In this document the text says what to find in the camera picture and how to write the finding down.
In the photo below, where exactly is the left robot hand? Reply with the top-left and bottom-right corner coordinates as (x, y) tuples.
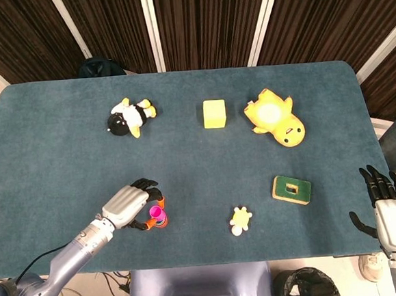
(99, 176), (169, 236)

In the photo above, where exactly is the orange plastic cup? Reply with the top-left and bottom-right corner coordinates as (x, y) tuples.
(153, 213), (169, 230)

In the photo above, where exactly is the white sneaker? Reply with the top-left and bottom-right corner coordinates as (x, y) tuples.
(357, 252), (385, 284)

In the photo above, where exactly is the black white penguin plush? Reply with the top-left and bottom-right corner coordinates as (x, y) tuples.
(105, 95), (160, 142)

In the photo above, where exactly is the teal table cloth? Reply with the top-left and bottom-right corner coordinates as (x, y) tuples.
(0, 54), (396, 283)

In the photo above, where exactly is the black trash bin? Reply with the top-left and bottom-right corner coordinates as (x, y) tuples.
(272, 264), (341, 296)

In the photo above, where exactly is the small yellow turtle toy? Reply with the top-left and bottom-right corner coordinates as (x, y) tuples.
(228, 206), (255, 237)

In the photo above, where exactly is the green wooden block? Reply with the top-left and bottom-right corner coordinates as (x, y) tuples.
(270, 172), (314, 208)

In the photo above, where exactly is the yellow foam cube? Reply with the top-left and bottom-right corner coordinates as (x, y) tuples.
(202, 98), (228, 130)

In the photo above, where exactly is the black chair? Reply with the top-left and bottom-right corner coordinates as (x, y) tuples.
(77, 55), (127, 80)

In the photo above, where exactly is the yellow duck plush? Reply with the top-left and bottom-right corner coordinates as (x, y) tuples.
(241, 85), (308, 151)

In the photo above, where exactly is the black floor cable bundle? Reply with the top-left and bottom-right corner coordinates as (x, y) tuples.
(103, 270), (132, 296)

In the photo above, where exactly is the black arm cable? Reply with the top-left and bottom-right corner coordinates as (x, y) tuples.
(12, 245), (72, 285)

